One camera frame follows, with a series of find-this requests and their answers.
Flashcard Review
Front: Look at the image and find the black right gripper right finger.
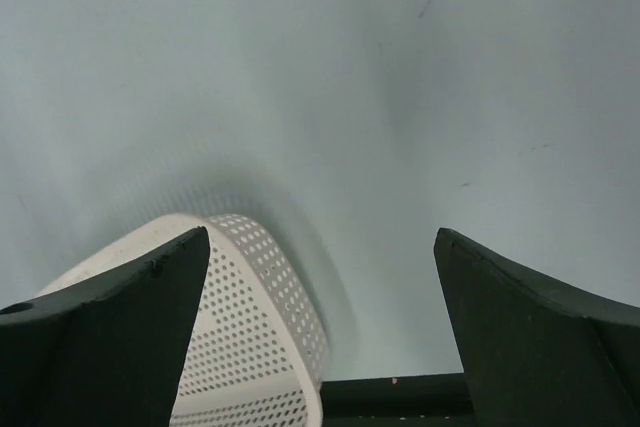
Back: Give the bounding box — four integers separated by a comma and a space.
433, 228, 639, 426

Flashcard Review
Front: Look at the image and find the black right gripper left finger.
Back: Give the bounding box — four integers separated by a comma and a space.
1, 227, 210, 426

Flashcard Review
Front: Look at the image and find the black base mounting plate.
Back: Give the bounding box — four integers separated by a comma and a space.
321, 373, 477, 427

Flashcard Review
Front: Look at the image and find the white perforated plastic basket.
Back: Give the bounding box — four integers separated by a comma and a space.
41, 213, 329, 426

